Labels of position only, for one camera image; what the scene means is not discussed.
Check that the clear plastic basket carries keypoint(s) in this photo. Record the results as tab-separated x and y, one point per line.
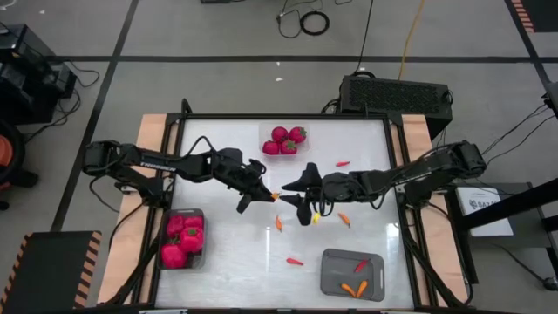
263	131

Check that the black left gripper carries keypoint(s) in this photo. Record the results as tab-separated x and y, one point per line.
235	170

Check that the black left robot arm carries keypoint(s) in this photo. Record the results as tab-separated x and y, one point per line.
152	161

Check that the black metal bar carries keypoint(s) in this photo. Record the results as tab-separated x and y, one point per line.
514	205

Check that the grey plastic basket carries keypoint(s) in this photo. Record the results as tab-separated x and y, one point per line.
335	272
197	260

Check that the white printed box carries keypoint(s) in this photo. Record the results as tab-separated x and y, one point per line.
484	218

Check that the yellow toy chili pepper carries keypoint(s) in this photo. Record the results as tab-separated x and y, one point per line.
278	223
316	217

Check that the orange toy chili pepper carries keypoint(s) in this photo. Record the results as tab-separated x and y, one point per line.
344	219
362	288
348	289
275	196

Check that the black hazard striped ramp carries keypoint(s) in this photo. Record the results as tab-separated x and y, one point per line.
540	13
48	275

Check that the red toy chili pepper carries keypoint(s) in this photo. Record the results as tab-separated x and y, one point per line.
361	265
294	261
342	164

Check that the black equipment cart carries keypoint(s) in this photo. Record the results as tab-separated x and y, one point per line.
26	78

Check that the black and orange round device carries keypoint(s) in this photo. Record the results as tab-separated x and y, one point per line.
4	150

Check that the red toy bell pepper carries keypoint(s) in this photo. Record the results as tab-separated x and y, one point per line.
174	224
191	240
173	256
195	221

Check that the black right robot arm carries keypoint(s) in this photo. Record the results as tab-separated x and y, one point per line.
418	172

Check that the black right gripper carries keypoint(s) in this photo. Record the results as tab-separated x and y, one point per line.
338	187

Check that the light wooden side board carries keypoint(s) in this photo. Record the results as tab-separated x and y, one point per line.
416	131
152	131

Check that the black perforated computer case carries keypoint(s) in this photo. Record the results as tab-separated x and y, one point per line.
392	96

